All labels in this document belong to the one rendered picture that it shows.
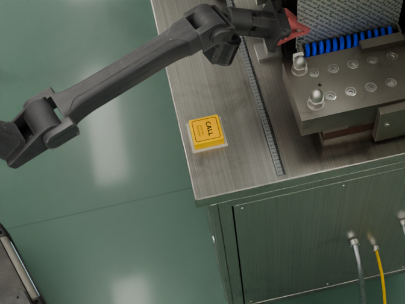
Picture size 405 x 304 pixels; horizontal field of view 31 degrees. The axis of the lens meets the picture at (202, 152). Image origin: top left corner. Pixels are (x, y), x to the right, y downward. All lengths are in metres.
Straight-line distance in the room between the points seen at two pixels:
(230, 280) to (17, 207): 0.98
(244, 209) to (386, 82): 0.43
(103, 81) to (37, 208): 1.35
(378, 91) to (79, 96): 0.63
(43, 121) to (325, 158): 0.63
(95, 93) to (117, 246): 1.23
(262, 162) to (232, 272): 0.48
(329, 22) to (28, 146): 0.69
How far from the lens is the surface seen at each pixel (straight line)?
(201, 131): 1.66
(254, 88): 1.75
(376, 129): 1.63
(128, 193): 2.67
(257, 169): 1.63
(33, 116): 1.44
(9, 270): 2.38
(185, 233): 2.57
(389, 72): 1.63
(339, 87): 1.60
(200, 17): 1.48
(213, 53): 1.55
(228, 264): 1.98
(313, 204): 1.78
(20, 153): 1.43
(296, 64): 1.59
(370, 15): 1.66
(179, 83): 1.78
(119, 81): 1.44
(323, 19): 1.62
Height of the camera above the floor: 2.33
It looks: 59 degrees down
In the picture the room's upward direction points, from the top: 10 degrees counter-clockwise
